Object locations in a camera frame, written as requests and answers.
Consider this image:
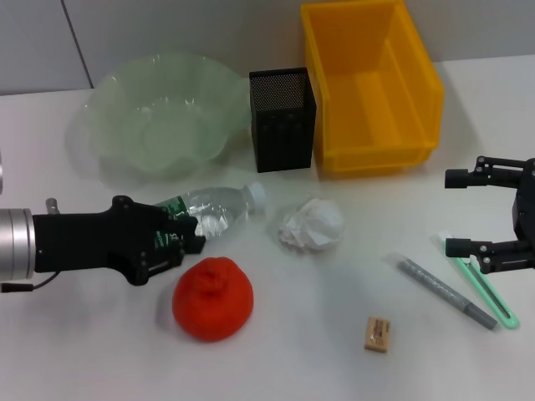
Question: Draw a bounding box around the orange fruit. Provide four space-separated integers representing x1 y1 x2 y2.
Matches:
172 256 255 343

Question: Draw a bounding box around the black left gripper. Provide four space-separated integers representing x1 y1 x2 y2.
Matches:
32 194 206 287

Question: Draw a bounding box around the grey marker pen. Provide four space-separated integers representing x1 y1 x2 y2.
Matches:
382 251 499 333

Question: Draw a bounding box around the mint green utility knife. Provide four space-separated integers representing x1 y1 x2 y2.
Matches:
432 229 520 331

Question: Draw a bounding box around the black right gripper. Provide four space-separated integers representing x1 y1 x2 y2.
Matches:
445 155 535 275

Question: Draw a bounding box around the thin left arm cable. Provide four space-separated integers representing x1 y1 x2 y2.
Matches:
0 270 60 293

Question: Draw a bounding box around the black mesh pen holder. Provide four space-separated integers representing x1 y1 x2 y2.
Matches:
248 67 318 174

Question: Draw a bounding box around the beige eraser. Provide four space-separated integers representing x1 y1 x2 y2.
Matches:
362 316 393 355

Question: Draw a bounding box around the clear green-label water bottle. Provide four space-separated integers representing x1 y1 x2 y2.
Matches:
152 182 268 251

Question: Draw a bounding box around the yellow plastic bin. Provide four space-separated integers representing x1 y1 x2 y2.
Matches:
299 0 445 179

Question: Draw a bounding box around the pale green glass fruit plate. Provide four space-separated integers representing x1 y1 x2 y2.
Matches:
66 53 254 183

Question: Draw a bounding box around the white paper ball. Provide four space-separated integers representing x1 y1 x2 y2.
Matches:
273 197 346 256

